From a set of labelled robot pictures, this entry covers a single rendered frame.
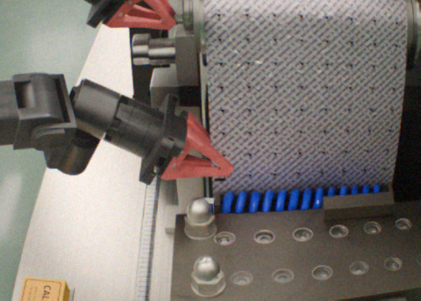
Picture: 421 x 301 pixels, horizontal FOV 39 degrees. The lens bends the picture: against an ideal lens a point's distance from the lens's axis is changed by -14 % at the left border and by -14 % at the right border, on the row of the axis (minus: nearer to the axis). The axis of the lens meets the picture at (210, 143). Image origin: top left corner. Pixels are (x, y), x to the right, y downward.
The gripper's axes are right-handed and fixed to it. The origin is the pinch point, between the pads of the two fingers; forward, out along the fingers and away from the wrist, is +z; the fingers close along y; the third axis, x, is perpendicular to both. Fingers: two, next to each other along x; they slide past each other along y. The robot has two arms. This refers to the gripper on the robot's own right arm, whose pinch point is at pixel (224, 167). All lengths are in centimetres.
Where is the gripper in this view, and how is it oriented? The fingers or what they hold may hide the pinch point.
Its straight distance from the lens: 78.2
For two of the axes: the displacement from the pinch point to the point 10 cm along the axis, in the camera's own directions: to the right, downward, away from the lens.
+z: 8.8, 3.9, 2.5
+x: 4.7, -7.3, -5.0
